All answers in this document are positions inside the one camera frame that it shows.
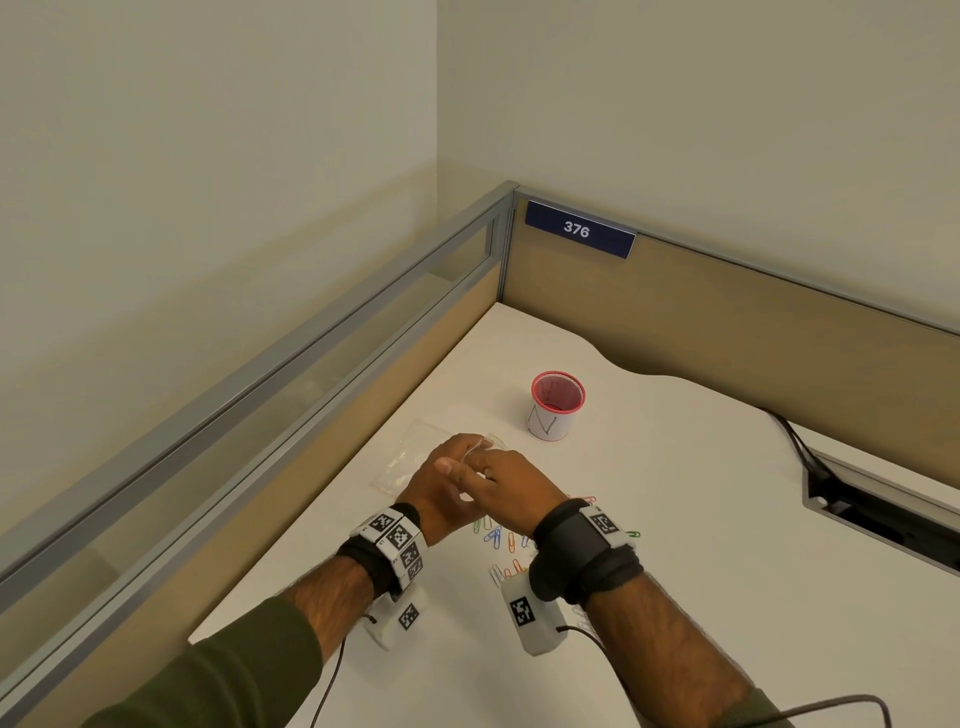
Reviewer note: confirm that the person's left hand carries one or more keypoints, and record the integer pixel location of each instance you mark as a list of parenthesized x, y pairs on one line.
[(424, 495)]

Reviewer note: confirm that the person's right hand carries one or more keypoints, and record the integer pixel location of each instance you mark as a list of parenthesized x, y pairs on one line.
[(517, 487)]

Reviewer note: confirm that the person's left fingers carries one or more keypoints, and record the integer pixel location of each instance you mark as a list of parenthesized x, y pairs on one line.
[(466, 444)]

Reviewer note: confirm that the person's right thumb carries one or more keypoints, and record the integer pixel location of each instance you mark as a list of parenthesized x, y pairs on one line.
[(454, 471)]

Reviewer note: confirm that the clear plastic bag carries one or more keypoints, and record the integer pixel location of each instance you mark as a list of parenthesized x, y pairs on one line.
[(409, 457)]

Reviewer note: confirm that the person's left forearm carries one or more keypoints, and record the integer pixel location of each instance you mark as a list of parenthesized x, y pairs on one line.
[(262, 660)]

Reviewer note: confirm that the person's right forearm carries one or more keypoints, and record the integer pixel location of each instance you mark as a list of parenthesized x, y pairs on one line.
[(667, 660)]

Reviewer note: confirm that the pile of coloured paper clips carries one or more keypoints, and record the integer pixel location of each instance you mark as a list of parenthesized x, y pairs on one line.
[(499, 541)]

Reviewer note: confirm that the red mesh cup white label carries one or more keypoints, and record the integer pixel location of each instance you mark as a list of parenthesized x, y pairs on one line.
[(556, 409)]

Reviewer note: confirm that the black wristband with white markers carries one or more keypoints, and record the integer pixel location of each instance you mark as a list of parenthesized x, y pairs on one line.
[(391, 546)]

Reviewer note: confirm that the grey framed glass partition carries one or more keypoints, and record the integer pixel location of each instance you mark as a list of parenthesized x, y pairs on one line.
[(247, 405)]

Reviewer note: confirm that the blue desk sign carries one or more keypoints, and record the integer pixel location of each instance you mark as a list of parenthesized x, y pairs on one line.
[(579, 229)]

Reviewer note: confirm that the wooden desk partition panel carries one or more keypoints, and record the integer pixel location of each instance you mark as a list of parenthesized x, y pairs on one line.
[(712, 330)]

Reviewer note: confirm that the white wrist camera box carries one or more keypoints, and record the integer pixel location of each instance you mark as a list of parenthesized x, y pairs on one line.
[(397, 619), (529, 615)]

